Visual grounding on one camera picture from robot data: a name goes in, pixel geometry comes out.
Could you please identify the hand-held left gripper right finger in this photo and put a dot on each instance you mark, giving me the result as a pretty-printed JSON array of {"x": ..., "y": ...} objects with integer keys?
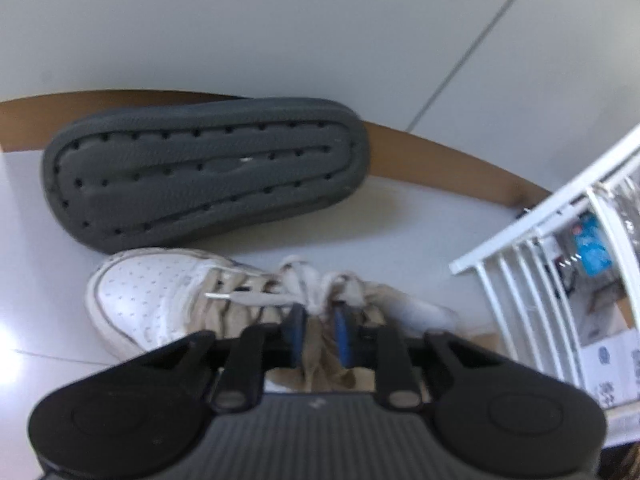
[{"x": 342, "y": 335}]

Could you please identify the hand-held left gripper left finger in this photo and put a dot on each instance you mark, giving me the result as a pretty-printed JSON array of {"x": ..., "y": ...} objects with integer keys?
[{"x": 296, "y": 335}]

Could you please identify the white plain sneaker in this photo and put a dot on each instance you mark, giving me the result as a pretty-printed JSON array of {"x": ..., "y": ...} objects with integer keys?
[{"x": 145, "y": 300}]

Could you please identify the white shoe rack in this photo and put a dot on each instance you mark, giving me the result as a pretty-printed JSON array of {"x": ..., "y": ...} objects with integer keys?
[{"x": 505, "y": 255}]

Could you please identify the water bottle blue label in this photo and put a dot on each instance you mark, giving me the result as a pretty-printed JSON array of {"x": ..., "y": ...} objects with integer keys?
[{"x": 592, "y": 250}]

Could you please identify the white printed carton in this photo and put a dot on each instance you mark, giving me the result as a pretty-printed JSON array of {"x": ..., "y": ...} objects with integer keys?
[{"x": 607, "y": 360}]

